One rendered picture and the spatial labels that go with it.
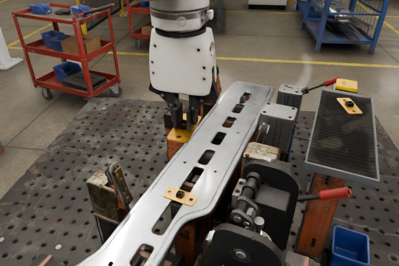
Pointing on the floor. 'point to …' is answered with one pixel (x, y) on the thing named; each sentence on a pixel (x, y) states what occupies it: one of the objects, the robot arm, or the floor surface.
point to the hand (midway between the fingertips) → (184, 116)
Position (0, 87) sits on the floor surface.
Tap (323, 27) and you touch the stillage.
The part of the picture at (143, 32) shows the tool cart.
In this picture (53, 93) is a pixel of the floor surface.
